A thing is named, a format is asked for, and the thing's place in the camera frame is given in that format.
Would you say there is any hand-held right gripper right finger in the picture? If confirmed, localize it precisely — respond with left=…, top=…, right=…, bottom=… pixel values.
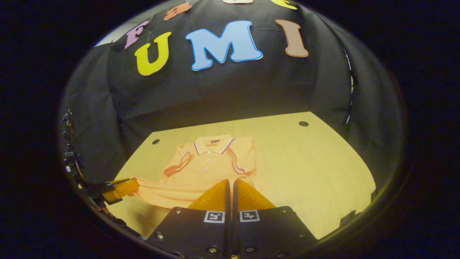
left=232, top=179, right=318, bottom=259

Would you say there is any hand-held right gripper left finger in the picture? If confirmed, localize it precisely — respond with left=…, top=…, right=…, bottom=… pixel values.
left=146, top=179, right=231, bottom=259

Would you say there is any orange T-shirt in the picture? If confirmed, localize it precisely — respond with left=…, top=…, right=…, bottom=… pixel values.
left=131, top=135, right=257, bottom=218

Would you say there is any black backdrop cloth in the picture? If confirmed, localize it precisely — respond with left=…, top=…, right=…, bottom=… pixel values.
left=59, top=0, right=403, bottom=187

